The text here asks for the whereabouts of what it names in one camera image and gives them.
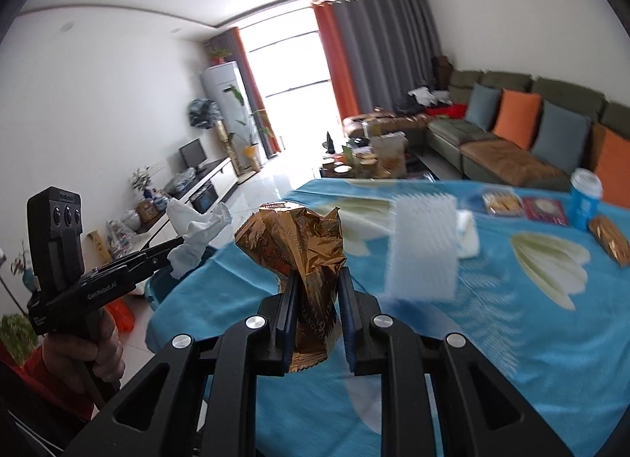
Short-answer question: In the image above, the clear cookie packet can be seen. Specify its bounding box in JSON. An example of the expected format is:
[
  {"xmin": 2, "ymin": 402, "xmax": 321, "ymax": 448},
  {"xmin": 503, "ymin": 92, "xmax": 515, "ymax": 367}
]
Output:
[{"xmin": 481, "ymin": 190, "xmax": 523, "ymax": 216}]

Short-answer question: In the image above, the white tv cabinet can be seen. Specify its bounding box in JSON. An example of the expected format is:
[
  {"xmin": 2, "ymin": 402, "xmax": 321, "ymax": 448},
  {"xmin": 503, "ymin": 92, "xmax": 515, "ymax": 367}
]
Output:
[{"xmin": 106, "ymin": 157, "xmax": 237, "ymax": 241}]

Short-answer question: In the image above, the black monitor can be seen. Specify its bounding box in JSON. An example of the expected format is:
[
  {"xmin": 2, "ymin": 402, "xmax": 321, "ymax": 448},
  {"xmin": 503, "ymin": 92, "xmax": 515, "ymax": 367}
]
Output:
[{"xmin": 178, "ymin": 139, "xmax": 208, "ymax": 172}]

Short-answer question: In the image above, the white tissue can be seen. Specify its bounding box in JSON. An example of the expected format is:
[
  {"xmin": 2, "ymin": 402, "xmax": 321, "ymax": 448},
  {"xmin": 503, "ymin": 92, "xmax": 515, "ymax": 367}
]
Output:
[{"xmin": 165, "ymin": 197, "xmax": 233, "ymax": 277}]

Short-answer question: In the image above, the white standing air conditioner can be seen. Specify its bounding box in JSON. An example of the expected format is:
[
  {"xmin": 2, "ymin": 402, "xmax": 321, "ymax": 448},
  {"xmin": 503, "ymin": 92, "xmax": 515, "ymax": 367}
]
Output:
[{"xmin": 199, "ymin": 62, "xmax": 267, "ymax": 163}]

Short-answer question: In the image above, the small green plant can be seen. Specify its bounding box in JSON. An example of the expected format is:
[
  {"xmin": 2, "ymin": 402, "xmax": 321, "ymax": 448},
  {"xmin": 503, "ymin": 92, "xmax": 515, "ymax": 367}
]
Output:
[{"xmin": 0, "ymin": 241, "xmax": 43, "ymax": 365}]

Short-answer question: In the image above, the grey curtain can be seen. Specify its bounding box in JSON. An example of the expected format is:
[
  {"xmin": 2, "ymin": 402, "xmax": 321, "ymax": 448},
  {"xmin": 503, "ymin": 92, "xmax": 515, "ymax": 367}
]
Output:
[{"xmin": 327, "ymin": 0, "xmax": 444, "ymax": 116}]

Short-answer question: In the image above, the blue flower printed blanket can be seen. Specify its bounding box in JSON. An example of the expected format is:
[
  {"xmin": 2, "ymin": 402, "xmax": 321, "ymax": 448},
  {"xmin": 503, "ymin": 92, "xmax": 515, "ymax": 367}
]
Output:
[{"xmin": 146, "ymin": 178, "xmax": 630, "ymax": 457}]

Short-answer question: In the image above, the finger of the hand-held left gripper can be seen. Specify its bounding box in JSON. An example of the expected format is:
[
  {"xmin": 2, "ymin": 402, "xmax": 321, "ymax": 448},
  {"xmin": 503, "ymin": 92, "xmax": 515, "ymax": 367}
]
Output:
[
  {"xmin": 96, "ymin": 237, "xmax": 187, "ymax": 277},
  {"xmin": 123, "ymin": 257, "xmax": 174, "ymax": 296}
]

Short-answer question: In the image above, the white tissue wad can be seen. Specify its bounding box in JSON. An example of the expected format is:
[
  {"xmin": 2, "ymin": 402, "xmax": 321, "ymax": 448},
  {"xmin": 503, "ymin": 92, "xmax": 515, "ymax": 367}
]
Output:
[{"xmin": 455, "ymin": 209, "xmax": 480, "ymax": 258}]

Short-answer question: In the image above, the coffee table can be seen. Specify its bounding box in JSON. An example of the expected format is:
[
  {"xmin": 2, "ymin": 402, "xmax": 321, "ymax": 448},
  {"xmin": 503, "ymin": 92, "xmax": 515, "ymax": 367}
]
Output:
[{"xmin": 320, "ymin": 142, "xmax": 409, "ymax": 180}]

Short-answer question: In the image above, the gold snack packet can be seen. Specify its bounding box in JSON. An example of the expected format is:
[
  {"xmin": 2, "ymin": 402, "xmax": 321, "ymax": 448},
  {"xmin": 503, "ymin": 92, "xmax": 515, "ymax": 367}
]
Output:
[{"xmin": 588, "ymin": 215, "xmax": 630, "ymax": 267}]

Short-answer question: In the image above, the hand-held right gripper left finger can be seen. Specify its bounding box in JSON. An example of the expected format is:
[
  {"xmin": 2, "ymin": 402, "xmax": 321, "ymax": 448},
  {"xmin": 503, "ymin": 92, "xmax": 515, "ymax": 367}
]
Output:
[{"xmin": 59, "ymin": 272, "xmax": 301, "ymax": 457}]

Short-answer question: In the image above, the blue plastic bin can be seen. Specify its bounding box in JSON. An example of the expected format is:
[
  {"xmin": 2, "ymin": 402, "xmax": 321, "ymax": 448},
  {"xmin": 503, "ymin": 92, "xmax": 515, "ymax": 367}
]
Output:
[{"xmin": 146, "ymin": 245, "xmax": 220, "ymax": 313}]

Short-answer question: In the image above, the white foam sheet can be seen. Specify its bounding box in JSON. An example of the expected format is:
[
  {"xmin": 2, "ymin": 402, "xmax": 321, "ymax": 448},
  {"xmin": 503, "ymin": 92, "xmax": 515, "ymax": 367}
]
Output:
[{"xmin": 384, "ymin": 192, "xmax": 460, "ymax": 301}]

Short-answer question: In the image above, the olive and brown sofa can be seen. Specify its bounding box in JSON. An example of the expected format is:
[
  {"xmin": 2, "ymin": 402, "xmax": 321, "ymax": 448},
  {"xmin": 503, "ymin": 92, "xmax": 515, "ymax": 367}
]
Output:
[{"xmin": 342, "ymin": 68, "xmax": 630, "ymax": 192}]

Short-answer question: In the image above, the orange cushion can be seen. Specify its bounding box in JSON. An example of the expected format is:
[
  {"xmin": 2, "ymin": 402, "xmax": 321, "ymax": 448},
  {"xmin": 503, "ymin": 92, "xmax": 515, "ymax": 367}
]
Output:
[
  {"xmin": 492, "ymin": 89, "xmax": 543, "ymax": 150},
  {"xmin": 593, "ymin": 123, "xmax": 630, "ymax": 202}
]

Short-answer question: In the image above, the red flat packet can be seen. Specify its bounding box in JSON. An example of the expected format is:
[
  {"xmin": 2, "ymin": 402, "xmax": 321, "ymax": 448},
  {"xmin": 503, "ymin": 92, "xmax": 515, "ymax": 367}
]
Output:
[{"xmin": 522, "ymin": 197, "xmax": 569, "ymax": 226}]

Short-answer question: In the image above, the orange curtain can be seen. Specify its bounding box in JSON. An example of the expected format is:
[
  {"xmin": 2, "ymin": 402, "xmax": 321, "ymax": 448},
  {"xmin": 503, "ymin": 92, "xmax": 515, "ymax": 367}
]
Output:
[
  {"xmin": 226, "ymin": 26, "xmax": 282, "ymax": 157},
  {"xmin": 312, "ymin": 0, "xmax": 361, "ymax": 119}
]

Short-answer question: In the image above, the tall green potted plant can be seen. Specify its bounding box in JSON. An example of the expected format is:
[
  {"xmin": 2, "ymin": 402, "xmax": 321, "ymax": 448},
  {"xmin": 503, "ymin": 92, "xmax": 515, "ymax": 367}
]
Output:
[{"xmin": 224, "ymin": 85, "xmax": 272, "ymax": 173}]

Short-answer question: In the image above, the pile of clothes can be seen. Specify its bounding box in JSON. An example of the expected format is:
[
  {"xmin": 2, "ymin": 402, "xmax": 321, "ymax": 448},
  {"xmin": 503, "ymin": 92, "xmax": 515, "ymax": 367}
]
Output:
[{"xmin": 394, "ymin": 85, "xmax": 454, "ymax": 116}]

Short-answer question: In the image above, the gold foil wrapper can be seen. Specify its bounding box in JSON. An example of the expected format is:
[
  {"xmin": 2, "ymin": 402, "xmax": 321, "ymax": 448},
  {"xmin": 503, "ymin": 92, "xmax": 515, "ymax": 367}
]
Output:
[{"xmin": 233, "ymin": 202, "xmax": 348, "ymax": 373}]

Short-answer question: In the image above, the fan covered with plastic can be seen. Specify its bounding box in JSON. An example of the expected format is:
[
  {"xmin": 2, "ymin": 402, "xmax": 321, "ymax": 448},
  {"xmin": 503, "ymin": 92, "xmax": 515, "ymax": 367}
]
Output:
[{"xmin": 188, "ymin": 98, "xmax": 244, "ymax": 177}]

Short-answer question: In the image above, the blue cup with white lid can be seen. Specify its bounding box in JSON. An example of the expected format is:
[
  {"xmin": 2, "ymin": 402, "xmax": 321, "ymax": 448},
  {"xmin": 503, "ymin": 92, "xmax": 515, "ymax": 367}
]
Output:
[{"xmin": 568, "ymin": 168, "xmax": 604, "ymax": 231}]

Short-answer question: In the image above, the beige bag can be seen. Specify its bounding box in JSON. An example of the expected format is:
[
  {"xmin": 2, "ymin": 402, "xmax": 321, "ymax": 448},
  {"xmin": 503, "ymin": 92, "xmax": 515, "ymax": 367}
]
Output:
[{"xmin": 369, "ymin": 135, "xmax": 409, "ymax": 178}]

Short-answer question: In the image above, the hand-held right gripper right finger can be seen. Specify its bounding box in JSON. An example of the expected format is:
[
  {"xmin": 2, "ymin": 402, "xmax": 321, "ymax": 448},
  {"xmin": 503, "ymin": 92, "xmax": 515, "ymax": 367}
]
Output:
[{"xmin": 337, "ymin": 272, "xmax": 574, "ymax": 457}]

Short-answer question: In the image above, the red cloth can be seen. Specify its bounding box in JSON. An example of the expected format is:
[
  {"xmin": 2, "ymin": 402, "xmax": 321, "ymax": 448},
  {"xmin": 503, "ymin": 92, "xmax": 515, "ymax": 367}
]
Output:
[{"xmin": 426, "ymin": 104, "xmax": 467, "ymax": 119}]

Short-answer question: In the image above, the person's left hand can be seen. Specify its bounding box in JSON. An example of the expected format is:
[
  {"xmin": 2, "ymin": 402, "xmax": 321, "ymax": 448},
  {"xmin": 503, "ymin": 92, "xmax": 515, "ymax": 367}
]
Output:
[{"xmin": 43, "ymin": 312, "xmax": 125, "ymax": 391}]

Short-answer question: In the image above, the orange plastic bag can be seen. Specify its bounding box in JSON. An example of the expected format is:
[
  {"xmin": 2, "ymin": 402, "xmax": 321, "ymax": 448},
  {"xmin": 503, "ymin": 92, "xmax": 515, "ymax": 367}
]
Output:
[{"xmin": 106, "ymin": 300, "xmax": 135, "ymax": 335}]

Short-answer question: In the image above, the grey-blue cushion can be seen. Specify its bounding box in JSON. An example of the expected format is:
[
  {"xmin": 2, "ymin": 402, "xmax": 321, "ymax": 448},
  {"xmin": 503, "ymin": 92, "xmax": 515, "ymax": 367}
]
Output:
[
  {"xmin": 532, "ymin": 100, "xmax": 594, "ymax": 175},
  {"xmin": 465, "ymin": 82, "xmax": 503, "ymax": 132}
]

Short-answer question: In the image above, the person's left forearm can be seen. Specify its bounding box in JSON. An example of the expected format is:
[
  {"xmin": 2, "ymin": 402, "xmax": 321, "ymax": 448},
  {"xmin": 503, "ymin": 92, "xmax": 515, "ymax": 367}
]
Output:
[{"xmin": 0, "ymin": 334, "xmax": 102, "ymax": 426}]

